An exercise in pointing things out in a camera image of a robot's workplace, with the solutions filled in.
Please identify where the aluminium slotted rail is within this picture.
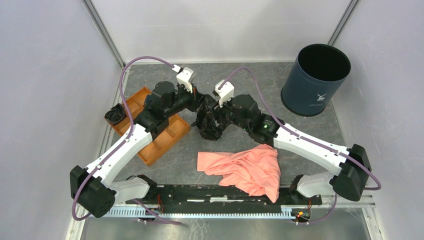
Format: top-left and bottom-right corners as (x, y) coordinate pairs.
(103, 205), (295, 220)

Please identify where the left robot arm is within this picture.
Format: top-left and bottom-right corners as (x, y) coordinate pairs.
(70, 81), (207, 221)

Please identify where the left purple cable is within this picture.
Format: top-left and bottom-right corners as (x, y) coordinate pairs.
(71, 56), (183, 226)

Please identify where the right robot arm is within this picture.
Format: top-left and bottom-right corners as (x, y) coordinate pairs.
(211, 94), (372, 204)

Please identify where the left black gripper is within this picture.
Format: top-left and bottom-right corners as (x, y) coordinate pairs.
(165, 82), (208, 118)

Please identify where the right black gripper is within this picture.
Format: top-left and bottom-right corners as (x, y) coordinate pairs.
(207, 93), (251, 133)

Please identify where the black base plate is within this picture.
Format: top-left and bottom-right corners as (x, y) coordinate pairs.
(138, 184), (323, 214)

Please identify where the black trash bag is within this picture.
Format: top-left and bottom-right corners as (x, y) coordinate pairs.
(191, 95), (226, 141)
(104, 103), (127, 126)

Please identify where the pink cloth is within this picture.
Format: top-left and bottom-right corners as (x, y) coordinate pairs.
(197, 144), (281, 204)

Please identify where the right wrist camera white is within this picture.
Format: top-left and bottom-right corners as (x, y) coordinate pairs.
(213, 79), (235, 108)

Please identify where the dark blue trash bin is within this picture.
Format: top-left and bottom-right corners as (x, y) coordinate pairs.
(280, 43), (352, 117)

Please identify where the rolled black trash bag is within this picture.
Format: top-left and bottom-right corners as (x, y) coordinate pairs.
(104, 103), (127, 126)

